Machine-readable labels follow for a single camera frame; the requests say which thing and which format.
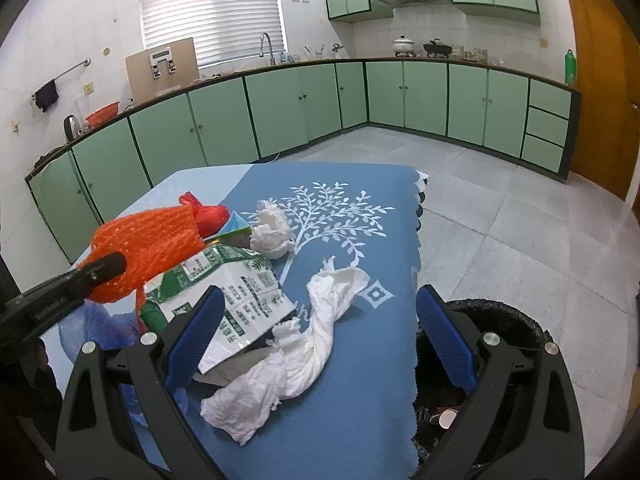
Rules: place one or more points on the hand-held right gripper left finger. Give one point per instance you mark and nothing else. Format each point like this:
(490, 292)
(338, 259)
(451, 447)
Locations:
(195, 340)

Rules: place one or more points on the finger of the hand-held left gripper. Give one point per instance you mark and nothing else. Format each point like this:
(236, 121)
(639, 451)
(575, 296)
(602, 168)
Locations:
(102, 269)

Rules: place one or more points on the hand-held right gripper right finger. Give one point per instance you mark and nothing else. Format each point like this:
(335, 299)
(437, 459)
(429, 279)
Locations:
(445, 345)

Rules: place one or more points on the orange foam net sleeve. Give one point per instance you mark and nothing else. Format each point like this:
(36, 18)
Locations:
(145, 240)

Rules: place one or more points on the green white carton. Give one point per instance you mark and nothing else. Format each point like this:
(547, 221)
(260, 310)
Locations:
(240, 295)

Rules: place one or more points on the bin with black liner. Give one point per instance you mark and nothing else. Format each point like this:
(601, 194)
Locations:
(505, 315)

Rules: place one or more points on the long twisted white tissue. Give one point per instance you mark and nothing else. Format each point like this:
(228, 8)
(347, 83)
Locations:
(300, 355)

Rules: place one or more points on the translucent blue plastic bag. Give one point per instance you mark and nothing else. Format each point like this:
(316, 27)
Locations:
(100, 322)

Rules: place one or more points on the white paper cup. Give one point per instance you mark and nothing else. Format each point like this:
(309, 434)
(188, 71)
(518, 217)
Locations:
(447, 419)

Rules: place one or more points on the blue mat with tree print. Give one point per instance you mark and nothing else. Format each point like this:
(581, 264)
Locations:
(350, 410)

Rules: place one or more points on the red plastic bag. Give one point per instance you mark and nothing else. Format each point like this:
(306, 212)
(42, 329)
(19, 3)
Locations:
(210, 217)

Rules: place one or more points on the blue milk carton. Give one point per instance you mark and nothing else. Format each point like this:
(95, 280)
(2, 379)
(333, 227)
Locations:
(234, 225)

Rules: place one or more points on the crumpled white tissue ball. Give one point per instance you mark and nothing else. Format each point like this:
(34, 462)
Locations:
(270, 232)

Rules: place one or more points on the steel electric kettle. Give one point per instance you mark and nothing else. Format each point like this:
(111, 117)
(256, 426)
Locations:
(71, 129)

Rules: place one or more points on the orange plastic basin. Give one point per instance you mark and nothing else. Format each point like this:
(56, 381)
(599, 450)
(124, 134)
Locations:
(102, 115)

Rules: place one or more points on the dark hanging towel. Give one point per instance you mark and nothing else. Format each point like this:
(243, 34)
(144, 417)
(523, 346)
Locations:
(46, 96)

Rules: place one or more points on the green lower kitchen cabinets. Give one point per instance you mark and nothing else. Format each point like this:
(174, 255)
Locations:
(225, 110)

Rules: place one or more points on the steel kitchen faucet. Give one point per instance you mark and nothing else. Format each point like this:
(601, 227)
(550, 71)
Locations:
(270, 45)

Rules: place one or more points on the white window blind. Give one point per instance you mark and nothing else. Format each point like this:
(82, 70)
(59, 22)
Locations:
(210, 5)

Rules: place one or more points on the black wok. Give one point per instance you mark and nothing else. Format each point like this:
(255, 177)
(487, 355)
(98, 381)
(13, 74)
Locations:
(437, 49)

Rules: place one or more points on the white cooking pot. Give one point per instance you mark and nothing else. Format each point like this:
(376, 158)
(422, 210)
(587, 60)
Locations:
(403, 46)

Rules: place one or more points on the wooden door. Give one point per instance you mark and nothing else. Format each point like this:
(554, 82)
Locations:
(600, 85)

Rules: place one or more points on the green bottle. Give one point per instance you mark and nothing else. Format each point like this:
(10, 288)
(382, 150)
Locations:
(570, 67)

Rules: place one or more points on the small steel teapot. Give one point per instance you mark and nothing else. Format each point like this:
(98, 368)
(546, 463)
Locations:
(338, 51)

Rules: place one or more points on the steel towel rail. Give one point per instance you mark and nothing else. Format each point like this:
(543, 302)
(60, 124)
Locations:
(70, 71)

